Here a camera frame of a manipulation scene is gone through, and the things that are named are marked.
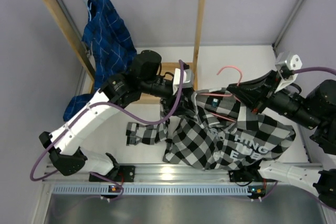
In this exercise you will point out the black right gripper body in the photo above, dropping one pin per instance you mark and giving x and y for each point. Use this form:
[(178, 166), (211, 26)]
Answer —
[(282, 102)]

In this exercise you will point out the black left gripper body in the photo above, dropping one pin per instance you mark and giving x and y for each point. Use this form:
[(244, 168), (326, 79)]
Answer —
[(161, 89)]

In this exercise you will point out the black white checkered shirt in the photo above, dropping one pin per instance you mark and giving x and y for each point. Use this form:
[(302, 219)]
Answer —
[(218, 133)]

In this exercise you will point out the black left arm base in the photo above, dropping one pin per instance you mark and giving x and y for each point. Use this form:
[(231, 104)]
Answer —
[(126, 173)]

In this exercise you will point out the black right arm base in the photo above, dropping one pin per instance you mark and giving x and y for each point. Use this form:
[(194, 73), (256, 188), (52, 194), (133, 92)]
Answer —
[(244, 175)]

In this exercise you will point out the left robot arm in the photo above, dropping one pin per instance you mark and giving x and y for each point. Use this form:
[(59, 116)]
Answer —
[(64, 144)]

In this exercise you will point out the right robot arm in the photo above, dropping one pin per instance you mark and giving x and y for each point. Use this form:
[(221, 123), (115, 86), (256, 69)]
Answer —
[(315, 112)]

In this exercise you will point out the blue plaid shirt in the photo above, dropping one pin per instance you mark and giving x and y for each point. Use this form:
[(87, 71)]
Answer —
[(108, 39)]

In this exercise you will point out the wooden clothes rack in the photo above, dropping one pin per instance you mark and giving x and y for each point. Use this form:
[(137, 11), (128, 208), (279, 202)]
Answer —
[(85, 56)]

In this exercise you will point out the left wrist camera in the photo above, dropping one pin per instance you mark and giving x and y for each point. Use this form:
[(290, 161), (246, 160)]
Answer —
[(188, 78)]

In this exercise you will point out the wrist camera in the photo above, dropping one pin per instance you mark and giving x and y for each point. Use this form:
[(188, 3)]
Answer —
[(188, 78), (286, 64)]

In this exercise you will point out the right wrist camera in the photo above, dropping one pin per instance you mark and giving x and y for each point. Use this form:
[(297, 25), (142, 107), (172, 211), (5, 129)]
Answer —
[(286, 64)]

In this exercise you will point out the aluminium rail frame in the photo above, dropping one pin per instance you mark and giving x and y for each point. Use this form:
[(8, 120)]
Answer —
[(147, 159)]

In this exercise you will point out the blue wire hanger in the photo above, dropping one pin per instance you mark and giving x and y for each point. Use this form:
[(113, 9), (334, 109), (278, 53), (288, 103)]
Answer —
[(86, 1)]

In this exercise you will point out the white slotted cable duct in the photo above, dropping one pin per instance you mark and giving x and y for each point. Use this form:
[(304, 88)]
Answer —
[(171, 190)]

